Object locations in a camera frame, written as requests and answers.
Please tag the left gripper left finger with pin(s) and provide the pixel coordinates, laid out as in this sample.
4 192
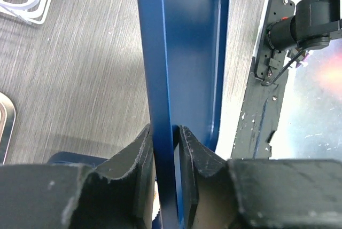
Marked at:
116 194

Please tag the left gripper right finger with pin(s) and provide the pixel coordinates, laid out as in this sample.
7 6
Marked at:
256 193

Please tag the navy blue lid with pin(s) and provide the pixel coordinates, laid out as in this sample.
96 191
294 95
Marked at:
184 50

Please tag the navy blue box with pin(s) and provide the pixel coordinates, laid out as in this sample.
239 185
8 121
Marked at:
71 158

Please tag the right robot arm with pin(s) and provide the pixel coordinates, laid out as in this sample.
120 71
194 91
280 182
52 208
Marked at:
307 25

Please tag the steel baking tray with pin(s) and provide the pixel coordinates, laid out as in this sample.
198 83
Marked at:
8 115

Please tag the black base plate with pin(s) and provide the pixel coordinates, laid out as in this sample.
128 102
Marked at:
261 108

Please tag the white wire dish rack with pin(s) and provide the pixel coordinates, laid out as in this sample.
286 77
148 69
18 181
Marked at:
28 11

